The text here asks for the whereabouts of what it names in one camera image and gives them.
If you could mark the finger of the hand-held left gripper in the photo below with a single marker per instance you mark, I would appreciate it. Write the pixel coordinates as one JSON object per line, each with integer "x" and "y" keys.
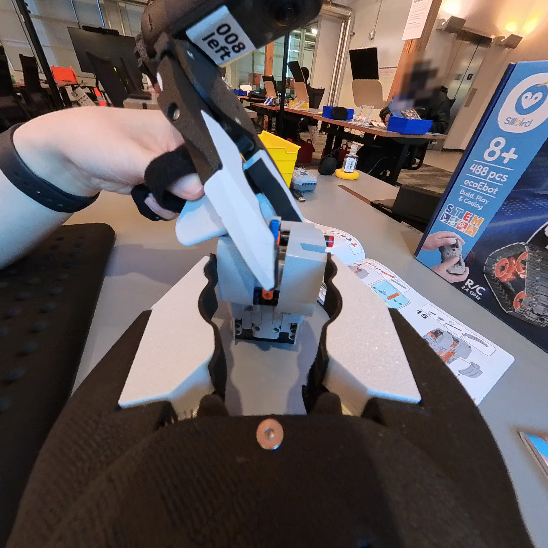
{"x": 239, "y": 205}
{"x": 278, "y": 197}

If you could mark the grey brick robot model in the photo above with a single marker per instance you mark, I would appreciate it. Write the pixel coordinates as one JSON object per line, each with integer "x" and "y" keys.
{"x": 299, "y": 278}

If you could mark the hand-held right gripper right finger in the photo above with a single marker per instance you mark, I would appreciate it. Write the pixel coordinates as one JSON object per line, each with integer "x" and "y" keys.
{"x": 368, "y": 342}

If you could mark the blue bin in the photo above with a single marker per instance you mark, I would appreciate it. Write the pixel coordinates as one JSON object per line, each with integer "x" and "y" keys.
{"x": 332, "y": 113}
{"x": 409, "y": 125}

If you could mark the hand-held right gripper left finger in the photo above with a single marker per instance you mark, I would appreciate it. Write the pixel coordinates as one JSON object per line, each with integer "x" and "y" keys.
{"x": 171, "y": 342}

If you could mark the black usb dongle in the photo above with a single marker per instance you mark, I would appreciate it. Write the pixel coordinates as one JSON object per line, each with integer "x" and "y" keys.
{"x": 299, "y": 196}

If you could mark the blue leaflet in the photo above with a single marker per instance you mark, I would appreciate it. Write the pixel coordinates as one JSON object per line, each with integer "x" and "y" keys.
{"x": 537, "y": 449}

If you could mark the red bag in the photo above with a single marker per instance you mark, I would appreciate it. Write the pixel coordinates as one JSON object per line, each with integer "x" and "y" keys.
{"x": 305, "y": 152}

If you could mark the yellow plastic bin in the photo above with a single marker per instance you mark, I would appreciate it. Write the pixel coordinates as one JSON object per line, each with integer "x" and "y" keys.
{"x": 280, "y": 158}

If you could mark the grey brick hub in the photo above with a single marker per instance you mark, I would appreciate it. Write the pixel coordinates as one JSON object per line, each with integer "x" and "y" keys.
{"x": 305, "y": 180}

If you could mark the clear sanitizer bottle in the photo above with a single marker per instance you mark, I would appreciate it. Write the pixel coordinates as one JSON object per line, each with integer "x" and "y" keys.
{"x": 350, "y": 160}

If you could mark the person's left forearm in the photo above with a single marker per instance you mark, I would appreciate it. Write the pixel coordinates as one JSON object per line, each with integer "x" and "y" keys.
{"x": 25, "y": 227}

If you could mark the black pouch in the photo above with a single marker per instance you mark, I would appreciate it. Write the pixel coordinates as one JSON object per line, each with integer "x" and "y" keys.
{"x": 328, "y": 167}

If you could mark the black wristband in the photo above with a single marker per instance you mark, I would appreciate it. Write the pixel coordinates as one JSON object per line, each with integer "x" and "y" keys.
{"x": 38, "y": 188}

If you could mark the black monitor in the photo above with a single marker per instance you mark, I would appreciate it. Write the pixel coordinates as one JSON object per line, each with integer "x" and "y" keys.
{"x": 102, "y": 55}

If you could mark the open instruction booklet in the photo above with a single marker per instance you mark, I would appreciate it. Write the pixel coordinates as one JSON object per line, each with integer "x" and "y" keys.
{"x": 428, "y": 317}

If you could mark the blue robot kit box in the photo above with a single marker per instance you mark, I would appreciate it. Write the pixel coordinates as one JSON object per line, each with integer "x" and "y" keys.
{"x": 492, "y": 171}

